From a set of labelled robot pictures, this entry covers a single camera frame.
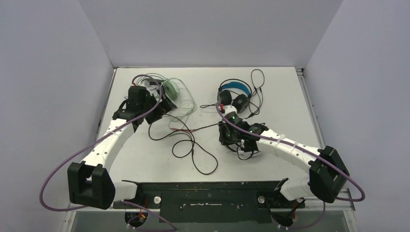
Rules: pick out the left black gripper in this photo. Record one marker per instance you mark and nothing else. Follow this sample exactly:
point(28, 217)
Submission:
point(164, 107)

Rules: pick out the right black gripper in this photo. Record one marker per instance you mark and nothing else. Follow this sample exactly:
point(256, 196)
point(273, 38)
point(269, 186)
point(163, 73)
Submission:
point(226, 134)

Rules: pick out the white black headphones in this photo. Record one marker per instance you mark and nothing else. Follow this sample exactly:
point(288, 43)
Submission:
point(241, 154)

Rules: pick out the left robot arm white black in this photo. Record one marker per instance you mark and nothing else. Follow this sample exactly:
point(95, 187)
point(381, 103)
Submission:
point(89, 180)

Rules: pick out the mint green headphones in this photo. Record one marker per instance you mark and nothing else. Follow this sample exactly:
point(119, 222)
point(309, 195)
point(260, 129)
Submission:
point(170, 88)

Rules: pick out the black blue headphones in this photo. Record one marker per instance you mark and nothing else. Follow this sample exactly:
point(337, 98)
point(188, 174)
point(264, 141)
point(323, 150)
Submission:
point(234, 92)

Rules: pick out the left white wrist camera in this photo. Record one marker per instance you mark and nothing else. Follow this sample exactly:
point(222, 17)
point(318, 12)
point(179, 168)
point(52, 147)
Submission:
point(148, 84)

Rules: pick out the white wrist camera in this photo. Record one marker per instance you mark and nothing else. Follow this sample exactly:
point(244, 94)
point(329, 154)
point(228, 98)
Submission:
point(148, 84)
point(229, 109)

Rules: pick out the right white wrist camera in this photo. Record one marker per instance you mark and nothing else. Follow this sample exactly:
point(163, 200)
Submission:
point(229, 109)

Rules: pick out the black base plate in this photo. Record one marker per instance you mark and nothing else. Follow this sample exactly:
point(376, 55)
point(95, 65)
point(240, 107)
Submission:
point(214, 202)

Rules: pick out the aluminium frame rail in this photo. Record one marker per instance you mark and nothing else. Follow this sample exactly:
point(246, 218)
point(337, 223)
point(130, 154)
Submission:
point(300, 74)

